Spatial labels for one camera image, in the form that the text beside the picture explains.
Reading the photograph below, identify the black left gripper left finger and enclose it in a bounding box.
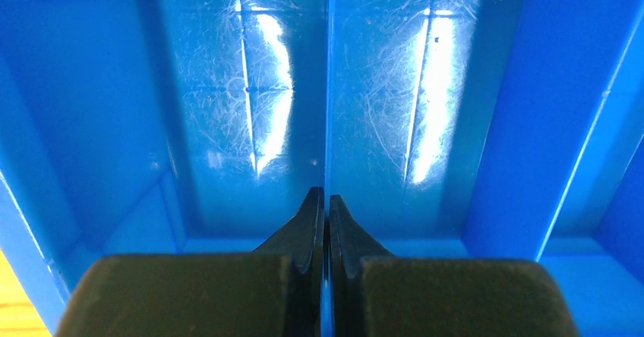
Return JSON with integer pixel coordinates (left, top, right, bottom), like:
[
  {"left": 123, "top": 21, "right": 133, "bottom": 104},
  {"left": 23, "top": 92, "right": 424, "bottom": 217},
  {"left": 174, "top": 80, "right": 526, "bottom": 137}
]
[{"left": 56, "top": 187, "right": 325, "bottom": 336}]

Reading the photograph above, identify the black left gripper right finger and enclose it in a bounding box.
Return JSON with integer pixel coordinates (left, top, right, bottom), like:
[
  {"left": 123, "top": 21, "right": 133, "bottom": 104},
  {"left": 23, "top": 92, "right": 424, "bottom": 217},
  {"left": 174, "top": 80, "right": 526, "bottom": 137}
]
[{"left": 329, "top": 195, "right": 579, "bottom": 336}]

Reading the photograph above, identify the blue plastic divided bin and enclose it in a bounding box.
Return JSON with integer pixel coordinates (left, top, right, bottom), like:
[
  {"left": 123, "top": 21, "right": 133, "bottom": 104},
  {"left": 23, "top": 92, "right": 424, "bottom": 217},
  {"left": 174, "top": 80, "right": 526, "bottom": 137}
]
[{"left": 1, "top": 0, "right": 643, "bottom": 336}]

